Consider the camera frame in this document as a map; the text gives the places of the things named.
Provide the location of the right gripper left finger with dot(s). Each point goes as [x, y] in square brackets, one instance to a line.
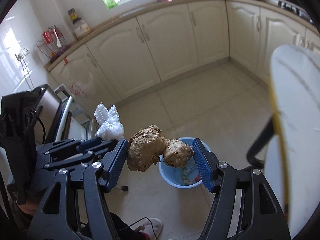
[73, 204]

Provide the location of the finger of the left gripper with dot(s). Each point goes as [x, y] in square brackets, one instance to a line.
[62, 158]
[79, 145]

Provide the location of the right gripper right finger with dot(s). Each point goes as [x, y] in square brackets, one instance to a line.
[244, 205]

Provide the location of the white tissue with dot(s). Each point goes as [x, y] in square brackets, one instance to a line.
[109, 121]

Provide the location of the brown ginger root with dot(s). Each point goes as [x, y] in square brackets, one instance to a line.
[149, 144]

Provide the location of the blue plastic trash bin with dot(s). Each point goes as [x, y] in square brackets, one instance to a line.
[180, 172]

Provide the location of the person left hand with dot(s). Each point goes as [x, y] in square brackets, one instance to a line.
[30, 207]

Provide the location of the glass door low cabinet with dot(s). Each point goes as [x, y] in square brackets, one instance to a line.
[61, 117]

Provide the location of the round white marble table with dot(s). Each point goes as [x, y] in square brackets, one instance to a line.
[291, 138]

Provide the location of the white plastic bag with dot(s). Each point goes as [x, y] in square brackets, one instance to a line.
[82, 88]

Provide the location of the white slipper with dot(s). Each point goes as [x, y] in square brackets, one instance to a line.
[151, 228]

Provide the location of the red utensil holder rack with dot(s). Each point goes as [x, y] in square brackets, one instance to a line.
[52, 44]

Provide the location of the glass jar with label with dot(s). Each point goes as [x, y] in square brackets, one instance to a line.
[81, 28]

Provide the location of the green bottle on windowsill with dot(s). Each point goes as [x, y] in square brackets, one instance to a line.
[110, 4]

